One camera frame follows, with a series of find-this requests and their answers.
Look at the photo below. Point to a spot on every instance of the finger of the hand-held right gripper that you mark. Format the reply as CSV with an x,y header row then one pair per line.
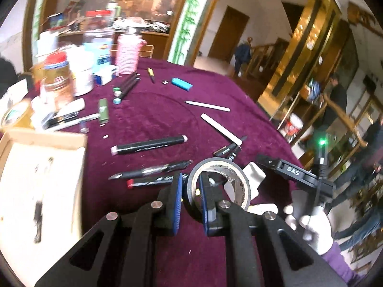
x,y
267,161

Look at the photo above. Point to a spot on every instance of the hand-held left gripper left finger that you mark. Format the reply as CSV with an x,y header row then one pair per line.
x,y
176,203

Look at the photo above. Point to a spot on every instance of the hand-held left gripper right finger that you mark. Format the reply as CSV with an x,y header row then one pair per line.
x,y
205,203

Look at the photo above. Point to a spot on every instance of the black marker red end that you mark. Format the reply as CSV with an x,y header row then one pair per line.
x,y
149,181

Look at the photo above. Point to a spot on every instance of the black tape roll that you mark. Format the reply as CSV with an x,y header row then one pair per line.
x,y
239,189

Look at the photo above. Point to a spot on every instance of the yellow pen black grip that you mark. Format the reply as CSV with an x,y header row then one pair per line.
x,y
229,149

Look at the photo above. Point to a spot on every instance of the wide white stick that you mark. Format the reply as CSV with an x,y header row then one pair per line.
x,y
221,128

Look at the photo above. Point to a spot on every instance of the cardboard box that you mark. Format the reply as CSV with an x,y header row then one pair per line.
x,y
45,185

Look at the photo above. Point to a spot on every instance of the person's right forearm purple sleeve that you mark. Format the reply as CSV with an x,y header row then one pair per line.
x,y
341,269

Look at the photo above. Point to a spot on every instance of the person's right hand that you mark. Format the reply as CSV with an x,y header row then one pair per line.
x,y
320,233

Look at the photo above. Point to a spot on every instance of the white charger plug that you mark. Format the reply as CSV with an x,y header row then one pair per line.
x,y
255,173

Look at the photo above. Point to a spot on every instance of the white paint bucket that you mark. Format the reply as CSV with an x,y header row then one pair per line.
x,y
291,127

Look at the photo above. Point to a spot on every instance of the grey gel pen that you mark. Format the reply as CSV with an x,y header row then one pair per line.
x,y
149,170

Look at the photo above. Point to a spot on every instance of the small white bottle yellow cap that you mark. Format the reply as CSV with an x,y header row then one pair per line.
x,y
264,207

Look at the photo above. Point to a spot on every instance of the black marker pink caps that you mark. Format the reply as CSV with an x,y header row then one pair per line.
x,y
149,145

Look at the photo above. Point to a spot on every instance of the wooden chair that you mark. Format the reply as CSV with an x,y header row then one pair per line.
x,y
344,119

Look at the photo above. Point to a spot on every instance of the long white stick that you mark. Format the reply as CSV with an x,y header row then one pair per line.
x,y
208,106

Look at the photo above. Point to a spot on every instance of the burgundy tablecloth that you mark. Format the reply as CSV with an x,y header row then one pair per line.
x,y
167,119

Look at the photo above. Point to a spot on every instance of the golden pillar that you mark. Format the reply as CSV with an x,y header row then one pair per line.
x,y
299,50

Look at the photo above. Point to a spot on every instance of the blue lighter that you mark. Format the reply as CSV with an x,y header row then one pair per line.
x,y
181,84

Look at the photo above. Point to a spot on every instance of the green tube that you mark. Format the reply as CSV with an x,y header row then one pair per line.
x,y
103,112

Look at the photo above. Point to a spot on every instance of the black markers green caps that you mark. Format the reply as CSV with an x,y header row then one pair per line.
x,y
127,88

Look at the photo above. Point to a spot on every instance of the white silver pen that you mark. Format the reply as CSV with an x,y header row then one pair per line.
x,y
74,122

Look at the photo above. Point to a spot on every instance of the small yellow black knife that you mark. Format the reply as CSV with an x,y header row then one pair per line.
x,y
151,75

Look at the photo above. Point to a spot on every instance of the wooden door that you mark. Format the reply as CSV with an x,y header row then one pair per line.
x,y
229,33

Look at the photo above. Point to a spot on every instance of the small blue white box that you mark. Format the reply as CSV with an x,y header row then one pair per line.
x,y
104,74

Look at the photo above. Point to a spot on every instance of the white cup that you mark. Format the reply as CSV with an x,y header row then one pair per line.
x,y
82,71

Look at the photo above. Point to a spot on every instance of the bamboo painted pillar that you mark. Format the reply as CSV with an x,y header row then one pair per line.
x,y
187,21

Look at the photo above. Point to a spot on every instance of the glass jar red lid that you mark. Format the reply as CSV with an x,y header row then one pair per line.
x,y
56,77

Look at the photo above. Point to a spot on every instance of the yellow tape roll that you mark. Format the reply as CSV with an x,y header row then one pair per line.
x,y
16,115

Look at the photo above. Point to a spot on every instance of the clear plastic jar red lid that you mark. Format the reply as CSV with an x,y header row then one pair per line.
x,y
98,36

